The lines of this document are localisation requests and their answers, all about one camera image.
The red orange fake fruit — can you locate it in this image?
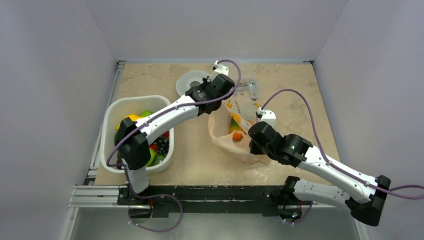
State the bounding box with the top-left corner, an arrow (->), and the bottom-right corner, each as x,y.
232,132 -> 244,142

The green orange mango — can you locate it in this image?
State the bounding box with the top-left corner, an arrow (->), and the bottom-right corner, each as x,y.
229,118 -> 244,133

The orange printed plastic bag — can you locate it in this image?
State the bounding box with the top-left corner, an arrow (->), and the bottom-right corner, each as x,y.
208,96 -> 271,165

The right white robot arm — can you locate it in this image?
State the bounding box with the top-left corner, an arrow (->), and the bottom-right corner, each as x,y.
248,121 -> 391,227

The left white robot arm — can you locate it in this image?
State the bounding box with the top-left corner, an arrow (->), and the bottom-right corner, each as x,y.
113,73 -> 237,205

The clear screw organizer box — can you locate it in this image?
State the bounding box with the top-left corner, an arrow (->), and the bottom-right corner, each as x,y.
233,62 -> 262,101

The grey filament spool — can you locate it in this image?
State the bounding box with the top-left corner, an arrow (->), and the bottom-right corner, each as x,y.
175,70 -> 209,97

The small green lime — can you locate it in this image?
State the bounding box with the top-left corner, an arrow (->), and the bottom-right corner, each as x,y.
140,110 -> 153,118

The dark grape bunch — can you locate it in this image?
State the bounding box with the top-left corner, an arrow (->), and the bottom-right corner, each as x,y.
152,136 -> 170,156

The yellow banana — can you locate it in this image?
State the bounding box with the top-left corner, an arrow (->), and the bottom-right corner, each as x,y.
115,114 -> 143,131

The large green apple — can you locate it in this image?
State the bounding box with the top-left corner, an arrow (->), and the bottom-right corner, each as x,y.
146,148 -> 157,167

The white plastic basket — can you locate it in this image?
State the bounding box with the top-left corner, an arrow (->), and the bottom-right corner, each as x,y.
94,95 -> 171,174

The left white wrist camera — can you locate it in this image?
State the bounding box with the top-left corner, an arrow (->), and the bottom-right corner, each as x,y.
209,60 -> 229,81

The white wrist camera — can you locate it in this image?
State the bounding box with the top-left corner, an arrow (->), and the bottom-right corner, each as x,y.
255,107 -> 277,127
209,60 -> 229,81

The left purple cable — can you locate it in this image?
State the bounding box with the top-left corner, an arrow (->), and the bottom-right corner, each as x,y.
105,59 -> 242,168

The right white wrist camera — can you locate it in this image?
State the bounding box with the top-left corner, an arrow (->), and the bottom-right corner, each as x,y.
255,107 -> 277,127

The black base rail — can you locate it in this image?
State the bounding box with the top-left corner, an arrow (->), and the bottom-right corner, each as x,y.
117,185 -> 311,220

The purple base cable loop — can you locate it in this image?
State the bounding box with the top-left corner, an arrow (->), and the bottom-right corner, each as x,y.
127,193 -> 185,233

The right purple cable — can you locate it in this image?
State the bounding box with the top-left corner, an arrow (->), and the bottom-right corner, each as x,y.
259,88 -> 424,201

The aluminium frame rail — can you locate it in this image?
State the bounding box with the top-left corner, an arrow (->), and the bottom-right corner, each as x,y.
67,60 -> 127,210

